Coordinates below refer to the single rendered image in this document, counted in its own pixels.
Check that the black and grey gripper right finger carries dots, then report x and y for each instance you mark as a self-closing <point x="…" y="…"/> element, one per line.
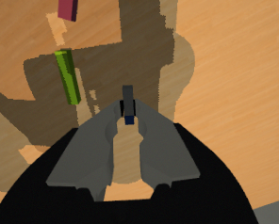
<point x="170" y="154"/>

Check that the lime green rod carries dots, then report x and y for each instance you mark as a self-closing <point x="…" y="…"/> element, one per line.
<point x="66" y="69"/>

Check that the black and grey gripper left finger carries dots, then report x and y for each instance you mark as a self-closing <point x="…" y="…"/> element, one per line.
<point x="80" y="159"/>

